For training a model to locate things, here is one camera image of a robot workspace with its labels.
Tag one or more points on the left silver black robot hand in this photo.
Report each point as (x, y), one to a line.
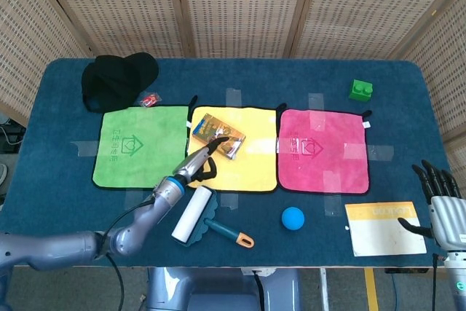
(194, 165)

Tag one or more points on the black baseball cap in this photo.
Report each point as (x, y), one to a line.
(116, 78)

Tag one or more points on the yellow white paper card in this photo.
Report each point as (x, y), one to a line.
(378, 234)

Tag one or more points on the red candy wrapper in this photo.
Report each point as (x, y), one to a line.
(150, 100)

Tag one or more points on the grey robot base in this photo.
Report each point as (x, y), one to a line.
(218, 293)

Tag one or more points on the clear tape strip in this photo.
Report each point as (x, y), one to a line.
(233, 97)
(133, 200)
(85, 148)
(229, 200)
(380, 152)
(333, 206)
(316, 100)

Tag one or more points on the yellow cloth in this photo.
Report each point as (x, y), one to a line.
(251, 169)

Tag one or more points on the woven folding screen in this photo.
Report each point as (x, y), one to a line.
(236, 5)

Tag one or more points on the blue ball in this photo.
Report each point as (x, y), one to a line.
(293, 218)

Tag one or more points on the green toy building block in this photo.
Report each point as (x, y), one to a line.
(360, 90)

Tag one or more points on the green cloth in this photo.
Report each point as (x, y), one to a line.
(145, 143)

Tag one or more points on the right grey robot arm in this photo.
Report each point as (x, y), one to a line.
(457, 282)

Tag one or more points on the snack packet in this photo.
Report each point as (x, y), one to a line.
(209, 129)

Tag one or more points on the white table leg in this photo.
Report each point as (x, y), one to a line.
(323, 289)

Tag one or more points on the teal lint roller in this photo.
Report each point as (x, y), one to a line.
(191, 212)

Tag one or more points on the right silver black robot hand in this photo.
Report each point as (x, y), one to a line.
(449, 220)

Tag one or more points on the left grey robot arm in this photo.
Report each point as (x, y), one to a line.
(138, 225)

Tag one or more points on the pink cloth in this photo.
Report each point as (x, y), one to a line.
(327, 158)

